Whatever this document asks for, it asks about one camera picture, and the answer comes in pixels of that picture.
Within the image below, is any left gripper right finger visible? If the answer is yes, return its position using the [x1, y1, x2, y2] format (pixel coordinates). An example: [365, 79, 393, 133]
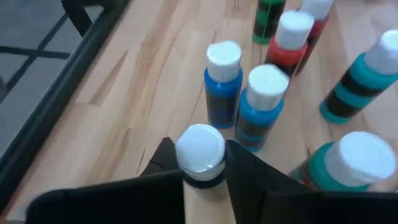
[224, 139, 398, 224]

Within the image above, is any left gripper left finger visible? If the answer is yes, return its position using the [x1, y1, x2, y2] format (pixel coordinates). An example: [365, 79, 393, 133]
[26, 136, 187, 224]

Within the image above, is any small teal paint bottle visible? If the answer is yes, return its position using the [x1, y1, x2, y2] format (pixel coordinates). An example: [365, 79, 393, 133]
[287, 130, 398, 192]
[319, 29, 398, 125]

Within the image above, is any small black paint bottle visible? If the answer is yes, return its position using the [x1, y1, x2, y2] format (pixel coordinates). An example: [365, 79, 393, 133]
[174, 123, 227, 190]

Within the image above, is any small light blue paint bottle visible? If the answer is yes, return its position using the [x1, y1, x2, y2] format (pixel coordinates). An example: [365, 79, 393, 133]
[233, 63, 290, 154]

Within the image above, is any small dark blue paint bottle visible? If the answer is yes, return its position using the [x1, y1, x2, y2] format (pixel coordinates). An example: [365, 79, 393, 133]
[203, 39, 244, 130]

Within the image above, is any small red paint bottle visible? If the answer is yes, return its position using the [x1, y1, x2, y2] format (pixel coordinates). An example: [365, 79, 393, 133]
[294, 0, 335, 77]
[263, 9, 315, 78]

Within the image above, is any small green paint bottle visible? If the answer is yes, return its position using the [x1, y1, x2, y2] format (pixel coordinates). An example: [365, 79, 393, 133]
[251, 0, 287, 45]

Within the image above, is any black aluminium table frame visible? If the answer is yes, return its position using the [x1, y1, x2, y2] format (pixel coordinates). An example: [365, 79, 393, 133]
[0, 0, 133, 215]

